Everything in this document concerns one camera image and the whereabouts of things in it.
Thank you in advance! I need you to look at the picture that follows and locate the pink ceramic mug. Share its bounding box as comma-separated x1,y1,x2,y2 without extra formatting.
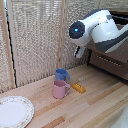
52,79,72,100

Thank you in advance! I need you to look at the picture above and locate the wooden screen post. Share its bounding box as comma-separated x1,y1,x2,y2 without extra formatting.
57,0,67,71
0,0,16,91

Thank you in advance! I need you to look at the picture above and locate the blue ceramic mug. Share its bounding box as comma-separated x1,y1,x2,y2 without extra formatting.
54,67,71,83

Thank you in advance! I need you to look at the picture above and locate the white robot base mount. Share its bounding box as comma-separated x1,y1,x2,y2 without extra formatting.
111,105,128,128

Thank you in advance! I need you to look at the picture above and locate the white floral rimmed plate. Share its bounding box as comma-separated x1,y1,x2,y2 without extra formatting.
0,95,35,128

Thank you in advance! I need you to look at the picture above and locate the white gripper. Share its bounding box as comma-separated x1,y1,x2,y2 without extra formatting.
74,44,86,59

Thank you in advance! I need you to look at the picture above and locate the orange bar with white stripes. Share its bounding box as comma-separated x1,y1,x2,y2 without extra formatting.
71,82,87,94

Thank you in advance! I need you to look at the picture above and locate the silver drawer handle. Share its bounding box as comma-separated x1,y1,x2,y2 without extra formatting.
96,54,122,68

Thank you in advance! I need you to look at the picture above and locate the bamboo blind screen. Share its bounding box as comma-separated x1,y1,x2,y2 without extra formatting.
0,9,12,94
63,0,101,71
6,0,63,88

